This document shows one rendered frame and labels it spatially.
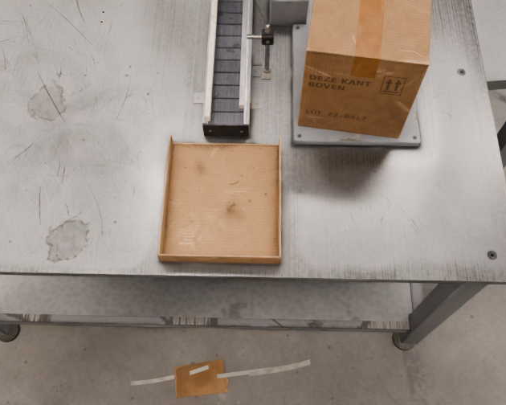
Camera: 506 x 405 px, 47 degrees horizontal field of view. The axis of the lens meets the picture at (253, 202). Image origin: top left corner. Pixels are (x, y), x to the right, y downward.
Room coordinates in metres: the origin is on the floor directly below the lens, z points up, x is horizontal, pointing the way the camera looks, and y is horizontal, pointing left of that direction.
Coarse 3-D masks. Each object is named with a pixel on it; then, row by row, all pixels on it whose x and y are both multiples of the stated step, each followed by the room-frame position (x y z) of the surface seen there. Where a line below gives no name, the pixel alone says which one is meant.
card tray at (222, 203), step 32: (192, 160) 0.68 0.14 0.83; (224, 160) 0.68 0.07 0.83; (256, 160) 0.67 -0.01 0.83; (192, 192) 0.59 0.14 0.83; (224, 192) 0.59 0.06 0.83; (256, 192) 0.59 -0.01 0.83; (192, 224) 0.51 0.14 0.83; (224, 224) 0.51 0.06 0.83; (256, 224) 0.51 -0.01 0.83; (160, 256) 0.43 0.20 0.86; (192, 256) 0.42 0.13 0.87; (224, 256) 0.42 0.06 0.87; (256, 256) 0.42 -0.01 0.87
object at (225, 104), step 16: (224, 0) 1.13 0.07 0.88; (240, 0) 1.13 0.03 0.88; (224, 16) 1.08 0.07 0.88; (240, 16) 1.07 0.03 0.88; (224, 32) 1.02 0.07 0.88; (240, 32) 1.02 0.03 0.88; (224, 48) 0.97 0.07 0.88; (240, 48) 0.97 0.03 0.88; (224, 64) 0.92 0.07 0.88; (240, 64) 0.92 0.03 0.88; (224, 80) 0.87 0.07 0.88; (224, 96) 0.82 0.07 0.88; (224, 112) 0.78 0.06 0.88; (240, 112) 0.78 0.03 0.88
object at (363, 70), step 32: (320, 0) 0.89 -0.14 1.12; (352, 0) 0.89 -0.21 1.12; (384, 0) 0.89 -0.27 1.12; (416, 0) 0.88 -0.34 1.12; (320, 32) 0.80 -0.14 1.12; (352, 32) 0.80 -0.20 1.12; (384, 32) 0.80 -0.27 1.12; (416, 32) 0.80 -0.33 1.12; (320, 64) 0.75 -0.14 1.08; (352, 64) 0.74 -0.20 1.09; (384, 64) 0.73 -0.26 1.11; (416, 64) 0.72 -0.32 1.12; (320, 96) 0.75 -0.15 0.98; (352, 96) 0.74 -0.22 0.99; (384, 96) 0.73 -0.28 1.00; (320, 128) 0.75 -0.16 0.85; (352, 128) 0.74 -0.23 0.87; (384, 128) 0.72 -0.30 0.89
